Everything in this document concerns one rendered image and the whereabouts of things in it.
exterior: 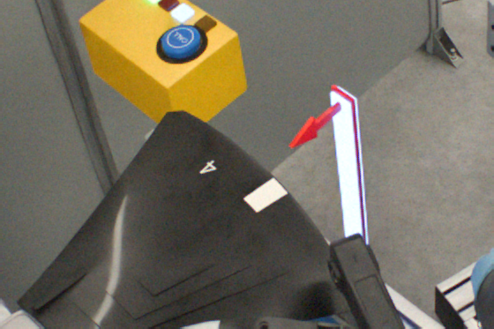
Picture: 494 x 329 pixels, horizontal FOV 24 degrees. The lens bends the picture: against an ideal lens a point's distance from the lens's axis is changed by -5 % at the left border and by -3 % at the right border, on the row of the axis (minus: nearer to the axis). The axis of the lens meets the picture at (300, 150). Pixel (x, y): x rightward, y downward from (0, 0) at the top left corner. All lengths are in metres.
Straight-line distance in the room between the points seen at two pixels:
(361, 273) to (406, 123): 1.66
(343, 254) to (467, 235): 1.48
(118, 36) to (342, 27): 1.11
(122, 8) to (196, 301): 0.47
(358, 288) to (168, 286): 0.15
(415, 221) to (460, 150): 0.20
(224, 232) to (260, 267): 0.04
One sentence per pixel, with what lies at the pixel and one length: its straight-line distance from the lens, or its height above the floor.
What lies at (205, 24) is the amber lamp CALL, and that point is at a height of 1.08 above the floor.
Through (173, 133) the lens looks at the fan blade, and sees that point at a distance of 0.99.
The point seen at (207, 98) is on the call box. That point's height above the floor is 1.02.
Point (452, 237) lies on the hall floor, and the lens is 2.34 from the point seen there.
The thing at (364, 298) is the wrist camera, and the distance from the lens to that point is 0.85.
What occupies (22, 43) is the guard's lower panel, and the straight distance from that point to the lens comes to 1.73.
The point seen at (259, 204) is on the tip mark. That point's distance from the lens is 0.95.
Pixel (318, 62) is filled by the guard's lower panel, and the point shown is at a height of 0.24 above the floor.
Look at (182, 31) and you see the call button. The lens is 1.22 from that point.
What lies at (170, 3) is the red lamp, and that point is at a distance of 1.26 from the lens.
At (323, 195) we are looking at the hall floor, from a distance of 2.41.
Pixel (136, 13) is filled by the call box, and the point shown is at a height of 1.07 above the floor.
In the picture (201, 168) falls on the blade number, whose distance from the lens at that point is 0.97.
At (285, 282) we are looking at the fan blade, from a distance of 0.92.
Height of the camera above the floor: 1.94
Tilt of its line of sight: 51 degrees down
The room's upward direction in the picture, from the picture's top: 8 degrees counter-clockwise
